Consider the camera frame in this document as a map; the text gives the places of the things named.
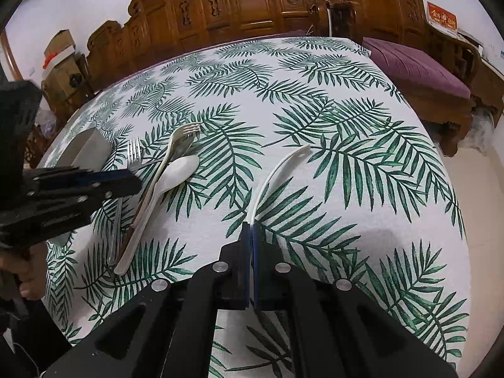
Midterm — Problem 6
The carved wooden sofa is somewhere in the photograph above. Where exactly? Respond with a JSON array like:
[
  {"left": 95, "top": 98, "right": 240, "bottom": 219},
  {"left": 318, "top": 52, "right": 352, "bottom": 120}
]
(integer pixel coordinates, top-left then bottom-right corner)
[{"left": 84, "top": 0, "right": 329, "bottom": 95}]

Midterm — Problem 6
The white printer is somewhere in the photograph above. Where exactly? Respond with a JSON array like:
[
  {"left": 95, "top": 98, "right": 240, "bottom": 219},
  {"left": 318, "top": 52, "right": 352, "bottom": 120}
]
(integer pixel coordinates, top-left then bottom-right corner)
[{"left": 457, "top": 29, "right": 480, "bottom": 47}]

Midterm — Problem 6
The clear plastic bag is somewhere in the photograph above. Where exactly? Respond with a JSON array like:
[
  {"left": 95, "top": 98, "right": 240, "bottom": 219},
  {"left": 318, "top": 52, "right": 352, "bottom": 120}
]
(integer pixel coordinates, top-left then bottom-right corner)
[{"left": 470, "top": 110, "right": 497, "bottom": 154}]

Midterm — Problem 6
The small cardboard box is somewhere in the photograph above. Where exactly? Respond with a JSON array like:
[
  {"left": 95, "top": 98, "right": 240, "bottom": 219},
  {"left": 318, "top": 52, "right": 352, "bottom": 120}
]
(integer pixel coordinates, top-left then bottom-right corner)
[{"left": 43, "top": 29, "right": 75, "bottom": 67}]

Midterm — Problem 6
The wooden chopstick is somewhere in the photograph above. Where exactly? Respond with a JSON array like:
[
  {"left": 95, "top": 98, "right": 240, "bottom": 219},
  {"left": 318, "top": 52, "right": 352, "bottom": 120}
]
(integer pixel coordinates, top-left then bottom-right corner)
[{"left": 118, "top": 173, "right": 166, "bottom": 258}]

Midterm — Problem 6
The white plastic spoon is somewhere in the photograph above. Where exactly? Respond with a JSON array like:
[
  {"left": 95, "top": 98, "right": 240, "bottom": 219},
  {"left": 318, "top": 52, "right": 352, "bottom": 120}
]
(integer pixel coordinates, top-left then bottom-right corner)
[{"left": 113, "top": 155, "right": 201, "bottom": 275}]

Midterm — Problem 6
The square purple armchair cushion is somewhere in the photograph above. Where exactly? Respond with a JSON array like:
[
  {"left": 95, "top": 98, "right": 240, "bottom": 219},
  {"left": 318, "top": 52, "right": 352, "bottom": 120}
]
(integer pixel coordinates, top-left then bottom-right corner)
[{"left": 362, "top": 36, "right": 472, "bottom": 99}]

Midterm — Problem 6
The carved wooden armchair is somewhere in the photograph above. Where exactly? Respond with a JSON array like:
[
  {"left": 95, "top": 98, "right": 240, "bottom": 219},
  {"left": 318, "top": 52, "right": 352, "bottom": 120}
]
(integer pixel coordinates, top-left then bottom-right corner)
[{"left": 321, "top": 0, "right": 504, "bottom": 156}]

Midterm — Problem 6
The large cardboard box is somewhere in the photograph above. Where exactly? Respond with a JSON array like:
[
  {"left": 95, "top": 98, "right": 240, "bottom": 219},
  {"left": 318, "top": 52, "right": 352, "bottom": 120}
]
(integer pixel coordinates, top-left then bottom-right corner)
[{"left": 41, "top": 53, "right": 89, "bottom": 116}]

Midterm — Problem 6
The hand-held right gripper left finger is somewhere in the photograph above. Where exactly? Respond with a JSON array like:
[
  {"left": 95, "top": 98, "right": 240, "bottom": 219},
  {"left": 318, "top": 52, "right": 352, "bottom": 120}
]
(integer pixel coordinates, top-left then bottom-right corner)
[{"left": 41, "top": 222, "right": 253, "bottom": 378}]

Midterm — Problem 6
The white soup spoon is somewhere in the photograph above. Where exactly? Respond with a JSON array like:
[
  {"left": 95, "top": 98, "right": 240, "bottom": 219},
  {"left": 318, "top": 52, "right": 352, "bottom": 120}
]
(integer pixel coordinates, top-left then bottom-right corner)
[{"left": 251, "top": 146, "right": 312, "bottom": 225}]

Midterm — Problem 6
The metal fork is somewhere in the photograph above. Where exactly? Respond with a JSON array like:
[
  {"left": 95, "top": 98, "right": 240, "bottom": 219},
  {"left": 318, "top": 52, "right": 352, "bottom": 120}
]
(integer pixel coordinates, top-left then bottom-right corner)
[{"left": 107, "top": 138, "right": 141, "bottom": 265}]

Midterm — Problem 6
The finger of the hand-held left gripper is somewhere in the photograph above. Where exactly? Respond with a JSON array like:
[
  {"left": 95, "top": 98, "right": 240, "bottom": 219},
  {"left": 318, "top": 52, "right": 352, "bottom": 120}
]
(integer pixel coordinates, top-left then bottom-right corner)
[
  {"left": 33, "top": 167, "right": 136, "bottom": 186},
  {"left": 27, "top": 177, "right": 142, "bottom": 205}
]

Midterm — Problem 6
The red gift box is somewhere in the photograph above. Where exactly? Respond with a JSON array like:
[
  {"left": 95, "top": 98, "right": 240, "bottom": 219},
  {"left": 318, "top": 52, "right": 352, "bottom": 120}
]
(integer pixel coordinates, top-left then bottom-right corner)
[{"left": 427, "top": 2, "right": 458, "bottom": 32}]

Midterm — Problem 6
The rectangular metal tin container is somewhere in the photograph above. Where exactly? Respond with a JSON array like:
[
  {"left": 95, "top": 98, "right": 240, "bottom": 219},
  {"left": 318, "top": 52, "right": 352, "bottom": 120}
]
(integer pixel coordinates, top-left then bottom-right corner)
[{"left": 58, "top": 128, "right": 115, "bottom": 174}]

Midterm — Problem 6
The person's left hand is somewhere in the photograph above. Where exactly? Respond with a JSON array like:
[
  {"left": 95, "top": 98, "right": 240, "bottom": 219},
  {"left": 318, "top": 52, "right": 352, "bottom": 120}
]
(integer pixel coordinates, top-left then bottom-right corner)
[{"left": 0, "top": 240, "right": 47, "bottom": 299}]

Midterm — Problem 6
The wooden side table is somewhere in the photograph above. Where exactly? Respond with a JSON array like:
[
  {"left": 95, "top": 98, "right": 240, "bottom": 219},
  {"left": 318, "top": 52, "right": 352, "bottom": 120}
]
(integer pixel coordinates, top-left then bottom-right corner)
[{"left": 457, "top": 31, "right": 504, "bottom": 127}]

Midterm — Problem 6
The white plastic fork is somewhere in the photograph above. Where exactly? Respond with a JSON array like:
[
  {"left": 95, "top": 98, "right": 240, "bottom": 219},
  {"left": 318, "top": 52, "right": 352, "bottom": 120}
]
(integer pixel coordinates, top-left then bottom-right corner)
[{"left": 134, "top": 123, "right": 202, "bottom": 229}]

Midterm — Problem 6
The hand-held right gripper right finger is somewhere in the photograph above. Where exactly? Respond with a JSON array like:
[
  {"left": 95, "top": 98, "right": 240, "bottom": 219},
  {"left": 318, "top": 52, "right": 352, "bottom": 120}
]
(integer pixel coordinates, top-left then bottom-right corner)
[{"left": 252, "top": 224, "right": 459, "bottom": 378}]

